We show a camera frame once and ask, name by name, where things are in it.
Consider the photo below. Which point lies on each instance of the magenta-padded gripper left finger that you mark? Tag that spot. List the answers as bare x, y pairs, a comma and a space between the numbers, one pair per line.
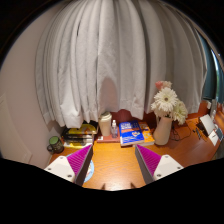
78, 160

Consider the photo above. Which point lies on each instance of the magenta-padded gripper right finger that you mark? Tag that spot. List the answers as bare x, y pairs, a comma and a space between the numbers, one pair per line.
149, 160

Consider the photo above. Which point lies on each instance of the white book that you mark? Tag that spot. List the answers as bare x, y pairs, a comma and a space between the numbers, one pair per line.
78, 144

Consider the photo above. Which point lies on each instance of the black book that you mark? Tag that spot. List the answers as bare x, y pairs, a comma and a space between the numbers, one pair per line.
78, 136

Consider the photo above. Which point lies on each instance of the orange book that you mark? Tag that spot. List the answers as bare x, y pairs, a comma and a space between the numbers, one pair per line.
148, 134

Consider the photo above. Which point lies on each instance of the green mug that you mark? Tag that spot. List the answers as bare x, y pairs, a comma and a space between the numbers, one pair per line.
55, 145

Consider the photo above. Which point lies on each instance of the yellow book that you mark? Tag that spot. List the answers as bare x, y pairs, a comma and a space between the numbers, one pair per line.
85, 128

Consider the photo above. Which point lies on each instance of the white ceramic vase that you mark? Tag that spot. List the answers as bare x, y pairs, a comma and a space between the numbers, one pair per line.
163, 130

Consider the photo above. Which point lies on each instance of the blue book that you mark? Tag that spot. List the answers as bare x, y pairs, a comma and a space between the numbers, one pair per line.
131, 132

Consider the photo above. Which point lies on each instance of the red notebook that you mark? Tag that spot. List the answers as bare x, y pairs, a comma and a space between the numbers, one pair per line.
106, 139

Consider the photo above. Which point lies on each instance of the white plastic container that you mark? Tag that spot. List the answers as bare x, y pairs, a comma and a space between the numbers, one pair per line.
105, 124

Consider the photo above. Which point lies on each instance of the clear sanitizer bottle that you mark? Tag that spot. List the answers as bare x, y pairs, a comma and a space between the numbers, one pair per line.
114, 130

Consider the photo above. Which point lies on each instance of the white flower bouquet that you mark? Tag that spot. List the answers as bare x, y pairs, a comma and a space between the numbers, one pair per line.
166, 101

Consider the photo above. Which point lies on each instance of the white rectangular card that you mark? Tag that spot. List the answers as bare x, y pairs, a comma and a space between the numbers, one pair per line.
215, 137

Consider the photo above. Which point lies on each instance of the dark-framed window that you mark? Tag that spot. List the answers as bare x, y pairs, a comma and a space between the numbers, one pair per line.
210, 83

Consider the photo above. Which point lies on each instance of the white curtain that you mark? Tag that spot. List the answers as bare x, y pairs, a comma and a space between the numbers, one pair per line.
116, 60

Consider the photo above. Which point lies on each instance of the white wall panel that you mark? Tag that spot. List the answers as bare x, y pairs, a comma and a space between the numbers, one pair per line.
11, 133

